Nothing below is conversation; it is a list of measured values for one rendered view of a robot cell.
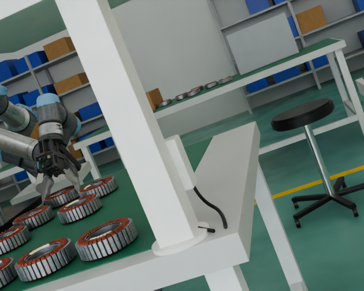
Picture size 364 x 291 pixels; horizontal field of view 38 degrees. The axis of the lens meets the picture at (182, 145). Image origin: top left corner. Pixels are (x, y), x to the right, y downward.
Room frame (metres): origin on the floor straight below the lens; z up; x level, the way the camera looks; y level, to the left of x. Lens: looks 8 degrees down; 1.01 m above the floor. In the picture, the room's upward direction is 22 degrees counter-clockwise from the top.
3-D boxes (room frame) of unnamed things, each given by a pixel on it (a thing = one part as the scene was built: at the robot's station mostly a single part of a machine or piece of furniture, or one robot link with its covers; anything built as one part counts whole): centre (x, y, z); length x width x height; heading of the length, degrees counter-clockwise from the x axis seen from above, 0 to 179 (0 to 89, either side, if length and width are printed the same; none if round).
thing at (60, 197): (1.66, 0.41, 0.77); 0.11 x 0.11 x 0.04
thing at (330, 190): (2.78, -0.67, 0.28); 0.54 x 0.49 x 0.56; 167
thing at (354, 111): (4.44, -0.37, 0.37); 2.20 x 0.90 x 0.75; 77
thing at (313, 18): (7.46, -2.29, 0.92); 0.40 x 0.36 x 0.28; 167
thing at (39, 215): (1.47, 0.46, 0.77); 0.11 x 0.11 x 0.04
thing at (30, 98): (8.37, 1.70, 1.38); 0.42 x 0.42 x 0.20; 75
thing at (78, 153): (8.36, 1.61, 0.42); 0.40 x 0.36 x 0.28; 167
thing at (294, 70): (7.57, -1.75, 0.38); 0.42 x 0.36 x 0.21; 168
